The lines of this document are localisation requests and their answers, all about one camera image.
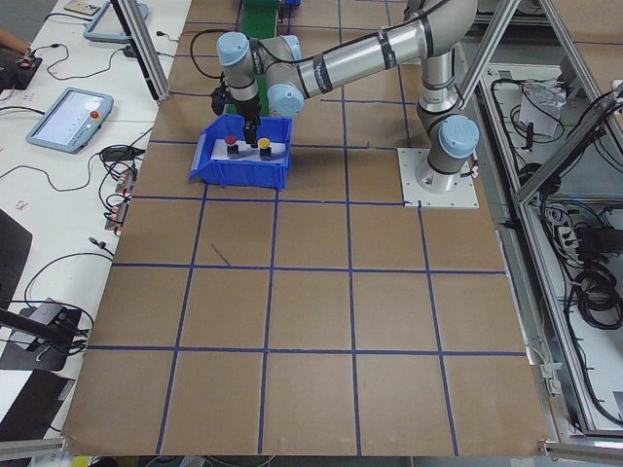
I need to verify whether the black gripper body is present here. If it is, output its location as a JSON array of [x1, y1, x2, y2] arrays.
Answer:
[[238, 97, 260, 127]]

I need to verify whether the yellow push button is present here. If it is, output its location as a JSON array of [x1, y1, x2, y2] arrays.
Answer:
[[257, 137, 272, 160]]

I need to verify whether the red push button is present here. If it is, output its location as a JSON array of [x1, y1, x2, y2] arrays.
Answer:
[[224, 135, 239, 159]]

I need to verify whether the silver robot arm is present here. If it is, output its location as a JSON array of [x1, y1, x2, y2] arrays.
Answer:
[[211, 1, 480, 194]]

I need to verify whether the white foam pad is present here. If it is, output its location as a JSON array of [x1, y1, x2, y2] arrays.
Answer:
[[210, 139, 286, 163]]

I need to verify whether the blue plastic bin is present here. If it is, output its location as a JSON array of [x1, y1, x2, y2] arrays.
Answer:
[[189, 114, 293, 191]]

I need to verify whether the green conveyor belt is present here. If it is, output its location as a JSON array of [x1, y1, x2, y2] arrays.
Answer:
[[241, 0, 282, 118]]

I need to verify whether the teach pendant tablet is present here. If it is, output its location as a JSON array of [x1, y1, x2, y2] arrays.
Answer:
[[83, 1, 128, 44], [25, 88, 114, 154]]

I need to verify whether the black monitor stand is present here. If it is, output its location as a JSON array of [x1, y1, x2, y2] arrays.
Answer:
[[1, 301, 84, 372]]

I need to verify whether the white paper bag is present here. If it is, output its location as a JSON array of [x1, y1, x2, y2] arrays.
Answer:
[[519, 79, 567, 137]]

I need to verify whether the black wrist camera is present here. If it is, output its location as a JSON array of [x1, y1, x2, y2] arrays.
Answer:
[[210, 83, 230, 116]]

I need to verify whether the aluminium frame post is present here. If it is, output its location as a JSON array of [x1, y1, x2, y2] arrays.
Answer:
[[111, 0, 169, 102]]

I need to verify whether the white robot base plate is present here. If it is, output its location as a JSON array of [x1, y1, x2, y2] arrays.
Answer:
[[397, 148, 479, 209]]

